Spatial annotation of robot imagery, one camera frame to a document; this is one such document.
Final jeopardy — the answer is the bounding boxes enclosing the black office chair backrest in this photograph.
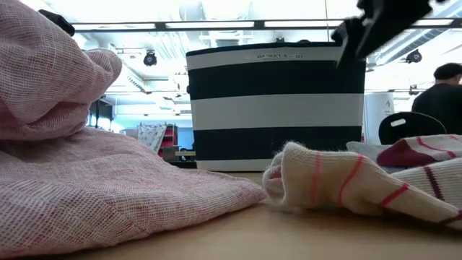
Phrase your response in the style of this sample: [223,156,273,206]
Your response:
[378,110,448,146]

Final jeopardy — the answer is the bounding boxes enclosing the red storage shelf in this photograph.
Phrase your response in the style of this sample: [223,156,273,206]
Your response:
[158,124,179,160]

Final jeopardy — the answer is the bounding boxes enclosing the cream sock dark maroon stripes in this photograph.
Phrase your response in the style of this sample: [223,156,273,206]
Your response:
[391,157,462,211]

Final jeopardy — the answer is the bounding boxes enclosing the pink woven cloth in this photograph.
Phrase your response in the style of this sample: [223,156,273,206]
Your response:
[0,0,268,259]

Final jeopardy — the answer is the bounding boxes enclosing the person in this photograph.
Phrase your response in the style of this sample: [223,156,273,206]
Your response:
[411,62,462,135]

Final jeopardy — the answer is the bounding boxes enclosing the white patterned hanging cloth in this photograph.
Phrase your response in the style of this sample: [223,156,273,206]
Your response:
[136,123,167,153]

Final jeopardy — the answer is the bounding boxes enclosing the cream red-striped maroon-toe sock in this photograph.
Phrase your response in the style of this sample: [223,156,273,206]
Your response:
[262,141,462,232]
[377,134,462,169]

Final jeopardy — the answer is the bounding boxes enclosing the light blue grey sock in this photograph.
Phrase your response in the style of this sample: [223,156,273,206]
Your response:
[346,140,401,174]

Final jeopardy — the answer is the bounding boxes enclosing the navy white striped fabric basket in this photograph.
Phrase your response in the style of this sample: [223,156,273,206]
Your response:
[186,41,366,173]

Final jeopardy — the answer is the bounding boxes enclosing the white cylinder appliance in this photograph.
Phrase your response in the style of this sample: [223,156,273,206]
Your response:
[363,92,396,145]

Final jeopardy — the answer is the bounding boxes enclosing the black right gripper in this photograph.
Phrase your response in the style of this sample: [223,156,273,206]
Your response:
[331,0,447,70]

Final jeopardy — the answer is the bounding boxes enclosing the overhead black frame bar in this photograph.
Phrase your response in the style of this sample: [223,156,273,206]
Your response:
[70,17,462,32]

